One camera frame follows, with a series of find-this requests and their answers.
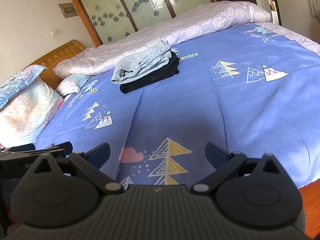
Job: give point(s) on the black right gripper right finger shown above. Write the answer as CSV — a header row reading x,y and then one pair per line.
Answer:
x,y
225,164

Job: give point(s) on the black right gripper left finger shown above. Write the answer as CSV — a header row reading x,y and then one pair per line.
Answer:
x,y
87,167

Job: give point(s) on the grey pants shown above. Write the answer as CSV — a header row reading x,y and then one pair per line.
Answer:
x,y
138,65

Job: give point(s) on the pastel floral pillow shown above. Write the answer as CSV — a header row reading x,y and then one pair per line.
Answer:
x,y
25,116

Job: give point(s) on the blue floral pillow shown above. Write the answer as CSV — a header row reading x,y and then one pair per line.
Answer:
x,y
26,82

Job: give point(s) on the blue patterned bed sheet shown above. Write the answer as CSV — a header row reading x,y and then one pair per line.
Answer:
x,y
253,89

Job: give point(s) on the small lilac pillow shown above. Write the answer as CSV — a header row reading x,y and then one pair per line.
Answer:
x,y
71,84

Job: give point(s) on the lilac floral quilt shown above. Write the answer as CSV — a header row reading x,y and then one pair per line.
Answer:
x,y
204,19

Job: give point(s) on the folded black garment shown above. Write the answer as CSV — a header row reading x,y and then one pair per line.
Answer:
x,y
162,73

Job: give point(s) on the wooden headboard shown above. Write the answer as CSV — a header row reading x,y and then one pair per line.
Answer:
x,y
52,58

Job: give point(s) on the glass sliding wardrobe doors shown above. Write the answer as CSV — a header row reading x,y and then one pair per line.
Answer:
x,y
109,21

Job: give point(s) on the white wall switch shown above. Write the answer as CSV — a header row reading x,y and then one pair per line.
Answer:
x,y
55,32

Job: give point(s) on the wall electrical panel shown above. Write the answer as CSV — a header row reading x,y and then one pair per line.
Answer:
x,y
68,10

